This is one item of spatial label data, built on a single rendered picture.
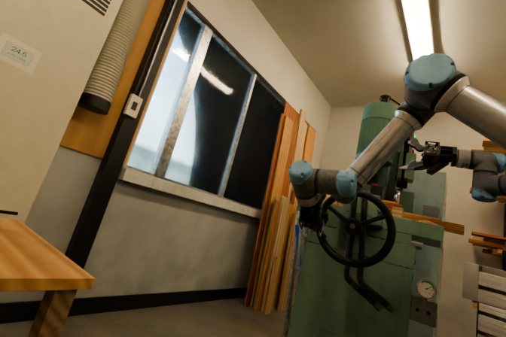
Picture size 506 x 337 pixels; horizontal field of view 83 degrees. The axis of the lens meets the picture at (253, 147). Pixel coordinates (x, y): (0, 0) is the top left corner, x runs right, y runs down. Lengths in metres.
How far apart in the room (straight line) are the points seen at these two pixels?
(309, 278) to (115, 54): 1.47
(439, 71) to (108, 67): 1.46
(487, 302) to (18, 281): 1.04
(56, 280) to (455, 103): 1.02
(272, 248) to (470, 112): 2.24
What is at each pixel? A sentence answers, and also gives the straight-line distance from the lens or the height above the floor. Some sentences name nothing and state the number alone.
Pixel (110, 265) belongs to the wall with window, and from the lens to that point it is 2.06.
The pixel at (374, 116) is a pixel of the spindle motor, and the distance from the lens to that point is 1.58.
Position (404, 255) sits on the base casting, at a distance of 1.35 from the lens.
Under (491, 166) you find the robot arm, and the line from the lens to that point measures 1.39.
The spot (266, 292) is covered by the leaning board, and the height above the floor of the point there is 0.16.
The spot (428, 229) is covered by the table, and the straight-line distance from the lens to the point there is 1.36.
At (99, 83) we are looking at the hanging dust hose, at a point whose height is 1.21.
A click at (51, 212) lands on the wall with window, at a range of 1.83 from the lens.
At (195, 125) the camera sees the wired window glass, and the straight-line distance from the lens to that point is 2.36.
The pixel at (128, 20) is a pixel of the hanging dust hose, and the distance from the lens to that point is 1.83.
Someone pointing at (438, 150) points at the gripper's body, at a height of 1.19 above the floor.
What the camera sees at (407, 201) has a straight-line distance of 1.69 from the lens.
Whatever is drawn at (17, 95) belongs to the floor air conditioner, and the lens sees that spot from 1.44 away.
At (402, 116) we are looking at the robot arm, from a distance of 1.03.
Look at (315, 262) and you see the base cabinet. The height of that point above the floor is 0.63.
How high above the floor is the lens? 0.74
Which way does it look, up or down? 14 degrees up
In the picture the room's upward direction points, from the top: 15 degrees clockwise
